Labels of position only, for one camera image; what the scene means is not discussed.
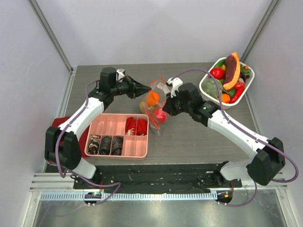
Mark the toy yellow lemon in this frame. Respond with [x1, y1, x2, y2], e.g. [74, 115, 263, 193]
[139, 101, 146, 114]

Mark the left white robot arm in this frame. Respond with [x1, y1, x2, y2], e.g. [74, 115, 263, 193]
[45, 67, 151, 189]

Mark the red folded cloth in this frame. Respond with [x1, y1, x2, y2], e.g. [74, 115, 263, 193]
[52, 116, 90, 158]

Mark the red folded sock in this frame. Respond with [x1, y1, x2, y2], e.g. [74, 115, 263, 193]
[136, 119, 148, 136]

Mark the toy red chili pepper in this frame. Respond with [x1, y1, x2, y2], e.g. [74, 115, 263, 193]
[229, 86, 245, 104]

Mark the brown blue floral rolled tie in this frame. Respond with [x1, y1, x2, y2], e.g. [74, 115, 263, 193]
[99, 136, 112, 155]

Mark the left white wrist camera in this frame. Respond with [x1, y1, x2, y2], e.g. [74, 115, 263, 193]
[116, 69, 125, 81]

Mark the rose pattern rolled tie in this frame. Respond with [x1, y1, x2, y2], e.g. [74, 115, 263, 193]
[88, 134, 101, 155]

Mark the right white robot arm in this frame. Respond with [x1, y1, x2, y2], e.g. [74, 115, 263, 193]
[163, 78, 285, 187]

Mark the toy green pepper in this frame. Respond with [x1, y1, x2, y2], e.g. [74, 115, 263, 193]
[214, 59, 225, 68]

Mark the small toy orange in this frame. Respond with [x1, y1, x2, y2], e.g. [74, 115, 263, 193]
[222, 93, 231, 104]

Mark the pink divided organizer box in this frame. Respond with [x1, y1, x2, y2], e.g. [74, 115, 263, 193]
[85, 113, 149, 160]

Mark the toy green melon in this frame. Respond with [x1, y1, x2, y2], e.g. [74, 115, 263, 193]
[202, 78, 223, 99]

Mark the toy orange fruit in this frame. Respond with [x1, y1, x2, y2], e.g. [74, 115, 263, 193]
[146, 91, 160, 106]

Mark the white plastic fruit basket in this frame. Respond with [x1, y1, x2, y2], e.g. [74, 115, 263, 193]
[199, 62, 255, 109]

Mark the red sock with white trim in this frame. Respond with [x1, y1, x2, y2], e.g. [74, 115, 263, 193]
[125, 117, 136, 136]

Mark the white slotted cable duct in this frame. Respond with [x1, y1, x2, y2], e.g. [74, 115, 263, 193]
[40, 191, 217, 201]

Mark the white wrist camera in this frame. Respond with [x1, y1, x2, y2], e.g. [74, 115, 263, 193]
[167, 77, 183, 98]
[116, 69, 125, 81]

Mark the clear orange zip top bag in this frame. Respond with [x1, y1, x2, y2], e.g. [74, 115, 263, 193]
[142, 78, 170, 136]

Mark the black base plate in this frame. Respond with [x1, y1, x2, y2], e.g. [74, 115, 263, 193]
[45, 163, 270, 193]

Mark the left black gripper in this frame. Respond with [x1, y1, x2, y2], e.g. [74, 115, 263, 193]
[110, 74, 151, 99]

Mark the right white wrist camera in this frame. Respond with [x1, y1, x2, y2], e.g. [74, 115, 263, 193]
[167, 77, 183, 98]

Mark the toy red pomegranate apple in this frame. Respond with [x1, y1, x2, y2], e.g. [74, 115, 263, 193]
[153, 108, 168, 123]

